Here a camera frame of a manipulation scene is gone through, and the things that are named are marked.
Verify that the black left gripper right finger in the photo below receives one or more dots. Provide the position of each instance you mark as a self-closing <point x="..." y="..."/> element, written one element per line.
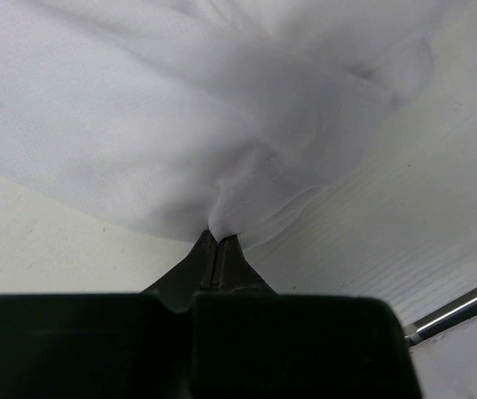
<point x="231" y="272"/>

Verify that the white t shirt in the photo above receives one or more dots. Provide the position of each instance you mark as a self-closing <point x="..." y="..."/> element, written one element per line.
<point x="172" y="117"/>

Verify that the metal table edge rail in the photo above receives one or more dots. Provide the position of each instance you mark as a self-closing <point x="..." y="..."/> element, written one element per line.
<point x="450" y="315"/>

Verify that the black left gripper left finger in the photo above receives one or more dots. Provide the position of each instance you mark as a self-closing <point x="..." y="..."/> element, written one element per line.
<point x="177" y="288"/>

